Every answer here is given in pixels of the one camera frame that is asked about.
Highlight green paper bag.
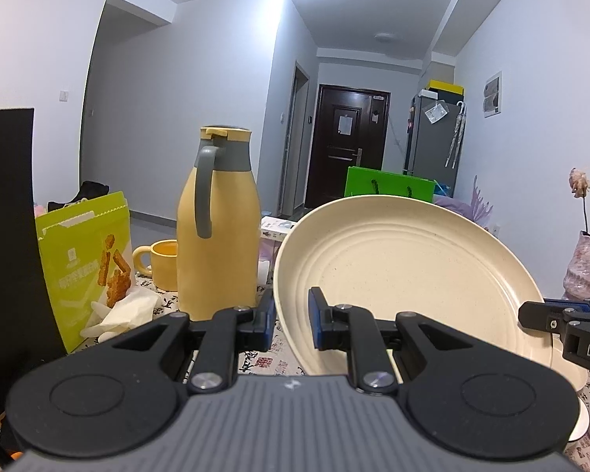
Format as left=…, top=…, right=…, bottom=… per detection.
left=344, top=166, right=436, bottom=202

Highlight folded pale umbrella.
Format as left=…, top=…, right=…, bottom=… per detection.
left=445, top=101, right=468, bottom=169

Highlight yellow box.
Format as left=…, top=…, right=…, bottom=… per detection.
left=425, top=79, right=465, bottom=95

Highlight wall poster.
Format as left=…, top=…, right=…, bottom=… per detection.
left=483, top=71, right=503, bottom=119

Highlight grey refrigerator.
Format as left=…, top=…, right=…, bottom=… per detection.
left=404, top=93, right=465, bottom=197

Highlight white interior door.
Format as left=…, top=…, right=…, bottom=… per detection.
left=278, top=61, right=310, bottom=217

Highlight black flat panel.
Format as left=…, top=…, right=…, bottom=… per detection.
left=0, top=107, right=67, bottom=424

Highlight white gloves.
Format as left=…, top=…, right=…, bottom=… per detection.
left=81, top=285, right=178, bottom=345

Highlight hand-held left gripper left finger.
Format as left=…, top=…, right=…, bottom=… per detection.
left=97, top=288, right=277, bottom=397

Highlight pink textured vase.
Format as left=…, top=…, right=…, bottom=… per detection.
left=563, top=230, right=590, bottom=301

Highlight black cloth pile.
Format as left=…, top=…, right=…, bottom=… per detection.
left=46, top=181, right=111, bottom=212

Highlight yellow ceramic mug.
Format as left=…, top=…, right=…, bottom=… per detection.
left=132, top=239, right=180, bottom=291

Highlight yellow thermos jug grey handle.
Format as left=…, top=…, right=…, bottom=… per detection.
left=177, top=126, right=261, bottom=322

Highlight white flat box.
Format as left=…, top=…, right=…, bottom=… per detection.
left=260, top=215, right=298, bottom=251

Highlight purple padded jacket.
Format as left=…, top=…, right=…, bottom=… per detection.
left=433, top=195, right=492, bottom=229

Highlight purple wall sticker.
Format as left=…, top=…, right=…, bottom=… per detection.
left=469, top=174, right=495, bottom=229

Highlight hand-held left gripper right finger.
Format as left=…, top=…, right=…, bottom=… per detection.
left=308, top=286, right=490, bottom=397

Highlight cream round plate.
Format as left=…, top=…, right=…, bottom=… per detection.
left=273, top=195, right=589, bottom=393

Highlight dried pink rose bouquet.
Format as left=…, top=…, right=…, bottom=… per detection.
left=569, top=167, right=590, bottom=244

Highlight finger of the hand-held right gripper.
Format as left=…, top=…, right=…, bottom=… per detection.
left=545, top=296, right=590, bottom=313
left=518, top=301, right=578, bottom=337

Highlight calligraphy print tablecloth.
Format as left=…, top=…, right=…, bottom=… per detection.
left=79, top=236, right=590, bottom=472

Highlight lime green snack bag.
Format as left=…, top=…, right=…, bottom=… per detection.
left=35, top=192, right=137, bottom=354

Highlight dark brown entrance door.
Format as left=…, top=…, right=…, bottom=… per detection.
left=305, top=83, right=391, bottom=210

